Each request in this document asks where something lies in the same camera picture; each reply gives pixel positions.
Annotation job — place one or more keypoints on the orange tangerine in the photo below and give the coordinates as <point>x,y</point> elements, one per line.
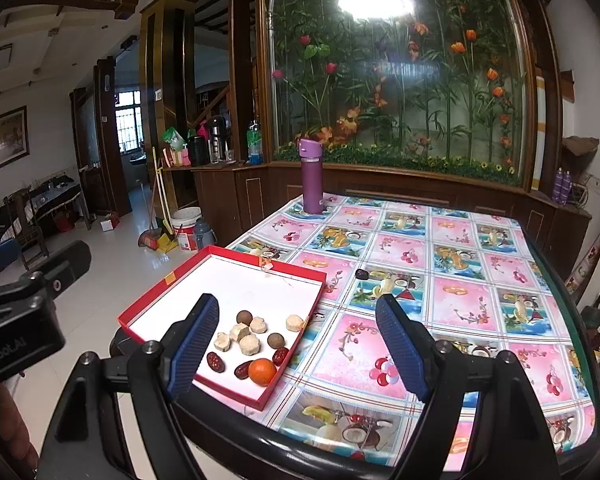
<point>262,372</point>

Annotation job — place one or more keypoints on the person left hand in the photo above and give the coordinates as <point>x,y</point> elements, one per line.
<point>15,434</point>

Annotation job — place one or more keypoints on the brown longan fruit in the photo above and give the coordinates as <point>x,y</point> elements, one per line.
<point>244,317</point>

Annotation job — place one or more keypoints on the framed wall painting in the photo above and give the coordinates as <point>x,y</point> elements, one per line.
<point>14,139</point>

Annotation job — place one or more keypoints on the white plastic bucket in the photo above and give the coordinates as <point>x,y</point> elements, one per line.
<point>183,224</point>

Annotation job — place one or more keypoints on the beige round pastry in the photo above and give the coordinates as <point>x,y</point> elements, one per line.
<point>295,323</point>

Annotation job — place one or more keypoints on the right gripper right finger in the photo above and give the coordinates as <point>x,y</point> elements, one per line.
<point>509,437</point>

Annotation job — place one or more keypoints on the flower mural glass panel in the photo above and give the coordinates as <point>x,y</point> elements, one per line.
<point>431,85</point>

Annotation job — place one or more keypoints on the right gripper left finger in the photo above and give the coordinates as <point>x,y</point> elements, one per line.
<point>85,439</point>

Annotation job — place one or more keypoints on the red white gift box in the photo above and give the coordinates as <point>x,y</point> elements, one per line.
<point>271,290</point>

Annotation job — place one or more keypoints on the purple thermos bottle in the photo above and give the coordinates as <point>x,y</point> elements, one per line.
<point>311,158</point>

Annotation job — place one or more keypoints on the green soda bottle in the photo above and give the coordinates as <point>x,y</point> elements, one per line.
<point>254,143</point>

